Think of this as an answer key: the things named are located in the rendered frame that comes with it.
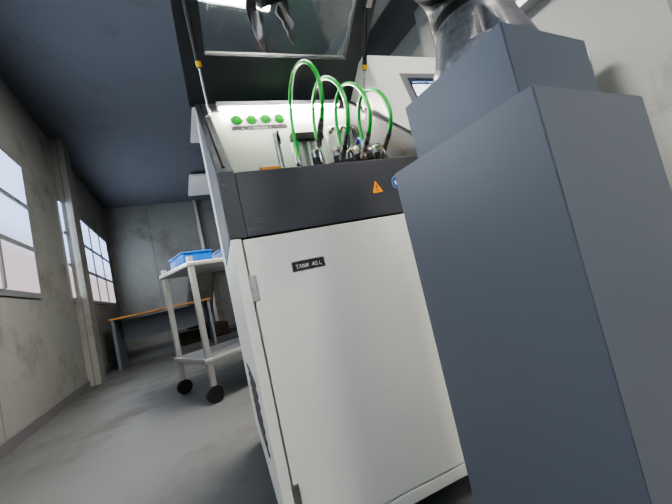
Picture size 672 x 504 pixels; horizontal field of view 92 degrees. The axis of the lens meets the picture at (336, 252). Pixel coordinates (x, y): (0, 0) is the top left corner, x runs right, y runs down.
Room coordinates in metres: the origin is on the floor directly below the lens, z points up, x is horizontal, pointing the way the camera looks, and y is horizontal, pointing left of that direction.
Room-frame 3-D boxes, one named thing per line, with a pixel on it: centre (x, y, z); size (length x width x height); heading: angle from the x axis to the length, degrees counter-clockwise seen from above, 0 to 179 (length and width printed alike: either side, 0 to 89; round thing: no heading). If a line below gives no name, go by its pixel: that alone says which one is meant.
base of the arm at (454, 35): (0.47, -0.28, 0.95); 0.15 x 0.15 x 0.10
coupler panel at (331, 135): (1.43, -0.14, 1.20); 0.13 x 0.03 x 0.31; 111
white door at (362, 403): (0.86, -0.09, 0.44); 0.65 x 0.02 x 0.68; 111
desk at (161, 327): (5.56, 3.09, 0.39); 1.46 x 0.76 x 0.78; 116
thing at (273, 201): (0.88, -0.09, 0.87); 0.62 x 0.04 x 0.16; 111
